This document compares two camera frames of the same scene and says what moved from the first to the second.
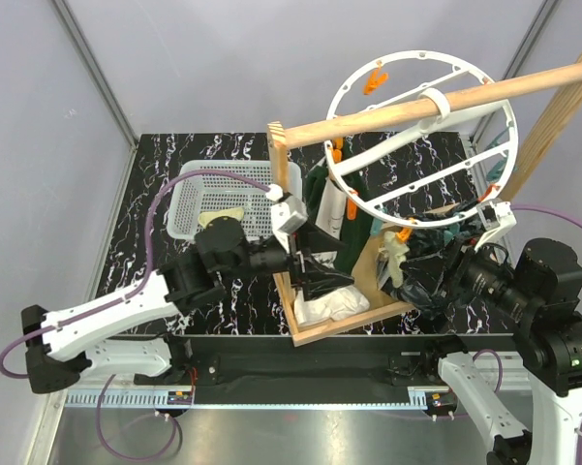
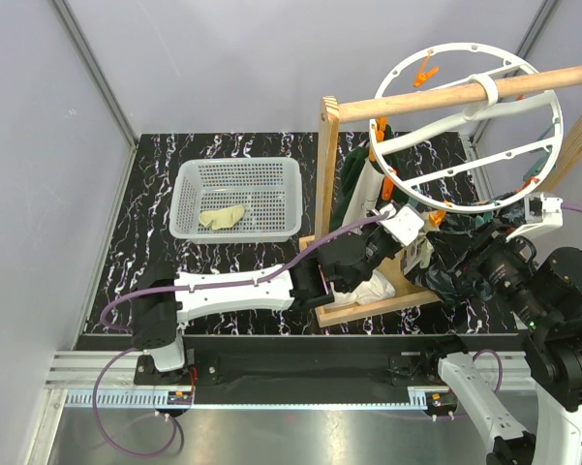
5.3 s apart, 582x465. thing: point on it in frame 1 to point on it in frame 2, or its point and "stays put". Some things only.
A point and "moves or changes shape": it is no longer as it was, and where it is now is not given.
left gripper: x=316 y=278 to x=382 y=232
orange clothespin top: x=377 y=77 to x=423 y=75
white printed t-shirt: x=340 y=302 to x=367 y=195
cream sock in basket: x=206 y=217 stays put
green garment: x=358 y=218 to x=351 y=169
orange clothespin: x=404 y=234 moves or changes shape
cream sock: x=396 y=253 to x=424 y=250
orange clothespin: x=337 y=147 to x=381 y=125
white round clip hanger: x=437 y=111 to x=494 y=106
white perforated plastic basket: x=197 y=199 stays put
